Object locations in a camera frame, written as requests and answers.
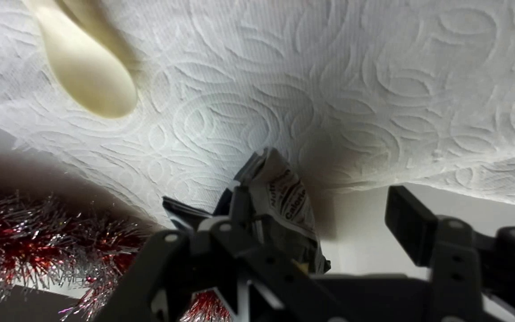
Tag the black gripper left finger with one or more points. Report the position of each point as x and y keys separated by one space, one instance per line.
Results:
x=198 y=274

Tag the red silver tinsel garland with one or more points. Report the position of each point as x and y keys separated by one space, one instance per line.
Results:
x=31 y=251

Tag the cream plastic spoon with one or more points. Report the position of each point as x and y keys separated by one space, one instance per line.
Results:
x=91 y=77

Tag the silver foil snack bag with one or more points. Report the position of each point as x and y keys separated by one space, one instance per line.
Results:
x=282 y=190

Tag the large white paper towel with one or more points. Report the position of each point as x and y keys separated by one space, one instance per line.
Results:
x=305 y=77

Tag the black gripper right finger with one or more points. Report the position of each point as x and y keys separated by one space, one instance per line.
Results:
x=484 y=274

